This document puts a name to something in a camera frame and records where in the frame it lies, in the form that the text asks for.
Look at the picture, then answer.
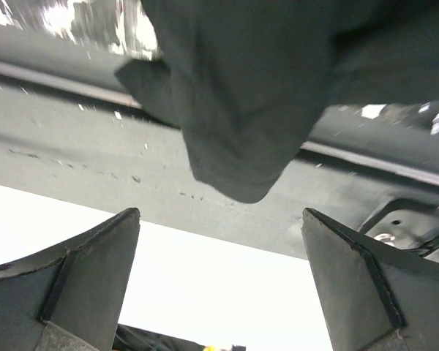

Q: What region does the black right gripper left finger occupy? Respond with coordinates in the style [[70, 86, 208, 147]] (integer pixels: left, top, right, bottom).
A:
[[0, 208, 140, 350]]

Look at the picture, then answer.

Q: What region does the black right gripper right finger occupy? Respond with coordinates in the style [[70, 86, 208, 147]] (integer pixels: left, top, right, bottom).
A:
[[302, 208, 439, 350]]

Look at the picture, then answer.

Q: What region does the black t shirt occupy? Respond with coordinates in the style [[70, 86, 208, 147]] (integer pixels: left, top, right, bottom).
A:
[[116, 1, 439, 203]]

